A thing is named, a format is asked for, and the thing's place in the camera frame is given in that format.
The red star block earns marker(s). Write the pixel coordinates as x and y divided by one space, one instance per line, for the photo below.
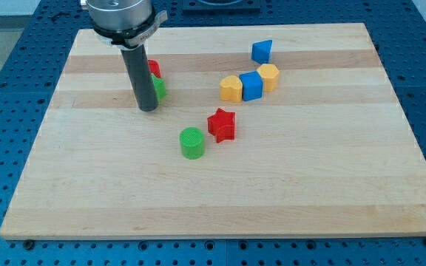
222 125

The red block behind rod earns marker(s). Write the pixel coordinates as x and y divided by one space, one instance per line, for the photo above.
154 68

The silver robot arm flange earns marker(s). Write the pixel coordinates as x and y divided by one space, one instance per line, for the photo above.
125 24

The blue cube block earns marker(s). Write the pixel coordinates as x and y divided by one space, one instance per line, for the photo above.
252 85

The wooden board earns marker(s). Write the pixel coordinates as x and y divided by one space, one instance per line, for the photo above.
328 154

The yellow pentagon block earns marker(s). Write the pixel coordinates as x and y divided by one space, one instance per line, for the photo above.
270 76

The green star block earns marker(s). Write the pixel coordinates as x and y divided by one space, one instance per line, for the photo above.
160 87

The green cylinder block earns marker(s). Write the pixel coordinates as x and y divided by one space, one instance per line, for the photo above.
192 143

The yellow heart block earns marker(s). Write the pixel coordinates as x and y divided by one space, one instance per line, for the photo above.
231 89

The blue triangle block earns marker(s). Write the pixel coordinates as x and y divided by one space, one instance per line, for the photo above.
261 51

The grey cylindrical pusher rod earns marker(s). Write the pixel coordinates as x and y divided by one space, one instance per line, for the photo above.
137 67

